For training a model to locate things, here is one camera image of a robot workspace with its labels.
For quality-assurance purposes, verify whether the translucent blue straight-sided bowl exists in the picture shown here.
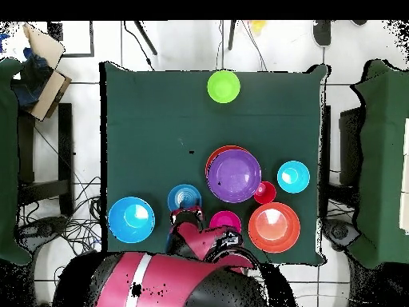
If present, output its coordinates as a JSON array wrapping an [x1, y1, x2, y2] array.
[[167, 183, 203, 212]]

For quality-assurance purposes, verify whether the purple bowl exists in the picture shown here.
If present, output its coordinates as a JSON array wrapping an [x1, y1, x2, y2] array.
[[206, 149, 262, 204]]

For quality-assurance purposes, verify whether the orange bowl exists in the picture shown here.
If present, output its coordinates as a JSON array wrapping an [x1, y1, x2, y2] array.
[[248, 201, 301, 254], [204, 145, 250, 177]]

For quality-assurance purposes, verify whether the small green bowl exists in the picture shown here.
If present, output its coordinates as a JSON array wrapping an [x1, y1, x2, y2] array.
[[206, 70, 241, 104]]

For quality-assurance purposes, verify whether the pink bowl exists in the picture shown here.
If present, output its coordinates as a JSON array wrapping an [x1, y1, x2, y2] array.
[[208, 210, 243, 234]]

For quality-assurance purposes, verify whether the large blue bowl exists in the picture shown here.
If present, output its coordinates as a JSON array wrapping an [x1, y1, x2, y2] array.
[[107, 196, 157, 245]]

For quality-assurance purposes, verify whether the red cup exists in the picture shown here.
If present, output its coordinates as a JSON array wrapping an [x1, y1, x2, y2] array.
[[253, 181, 277, 205]]

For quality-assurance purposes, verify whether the dark green tablecloth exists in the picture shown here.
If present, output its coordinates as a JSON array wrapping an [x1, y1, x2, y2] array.
[[99, 62, 330, 266]]

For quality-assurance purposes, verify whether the small blue ribbed bowl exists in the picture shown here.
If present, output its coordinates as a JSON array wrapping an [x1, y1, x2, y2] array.
[[276, 160, 312, 194]]

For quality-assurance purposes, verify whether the black stand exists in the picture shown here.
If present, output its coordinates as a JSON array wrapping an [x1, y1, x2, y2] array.
[[17, 102, 75, 216]]

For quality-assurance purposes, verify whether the black tripod leg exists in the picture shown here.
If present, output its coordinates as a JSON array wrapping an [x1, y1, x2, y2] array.
[[227, 20, 237, 51], [133, 20, 158, 56]]

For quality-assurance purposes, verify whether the cardboard box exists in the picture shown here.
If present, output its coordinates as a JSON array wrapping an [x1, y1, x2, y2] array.
[[22, 22, 73, 122]]

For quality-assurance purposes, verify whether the green cloth side table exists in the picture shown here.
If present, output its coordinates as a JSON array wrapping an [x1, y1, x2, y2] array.
[[0, 57, 33, 266], [347, 58, 409, 269]]

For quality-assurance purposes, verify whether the yellow object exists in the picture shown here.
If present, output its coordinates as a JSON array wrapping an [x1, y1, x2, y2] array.
[[248, 20, 267, 34]]

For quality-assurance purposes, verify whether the dark blue cloth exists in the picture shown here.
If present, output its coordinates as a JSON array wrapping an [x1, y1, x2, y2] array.
[[12, 47, 52, 110]]

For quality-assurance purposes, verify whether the tangle of floor cables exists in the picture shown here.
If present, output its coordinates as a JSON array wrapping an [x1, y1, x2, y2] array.
[[18, 178, 106, 289]]

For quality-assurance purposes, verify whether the black metal frame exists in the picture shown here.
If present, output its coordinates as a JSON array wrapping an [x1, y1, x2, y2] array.
[[46, 20, 96, 58]]

